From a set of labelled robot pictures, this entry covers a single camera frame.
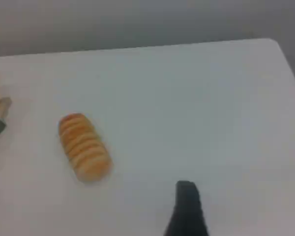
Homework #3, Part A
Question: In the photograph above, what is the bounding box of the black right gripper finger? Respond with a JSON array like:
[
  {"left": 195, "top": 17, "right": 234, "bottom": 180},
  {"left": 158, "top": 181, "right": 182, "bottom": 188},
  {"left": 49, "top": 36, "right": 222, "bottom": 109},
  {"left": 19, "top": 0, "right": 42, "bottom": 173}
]
[{"left": 163, "top": 180, "right": 209, "bottom": 236}]

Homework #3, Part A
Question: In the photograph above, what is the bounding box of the long ridged golden bread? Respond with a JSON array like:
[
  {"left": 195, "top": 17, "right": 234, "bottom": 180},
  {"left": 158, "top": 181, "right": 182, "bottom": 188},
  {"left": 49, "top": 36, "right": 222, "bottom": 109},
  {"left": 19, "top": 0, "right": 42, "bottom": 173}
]
[{"left": 58, "top": 113, "right": 113, "bottom": 182}]

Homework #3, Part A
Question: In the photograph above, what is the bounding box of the white cloth bag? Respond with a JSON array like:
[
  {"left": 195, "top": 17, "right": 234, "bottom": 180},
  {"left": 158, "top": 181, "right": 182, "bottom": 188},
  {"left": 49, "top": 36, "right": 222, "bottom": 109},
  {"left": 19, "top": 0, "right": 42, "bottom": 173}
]
[{"left": 0, "top": 71, "right": 12, "bottom": 153}]

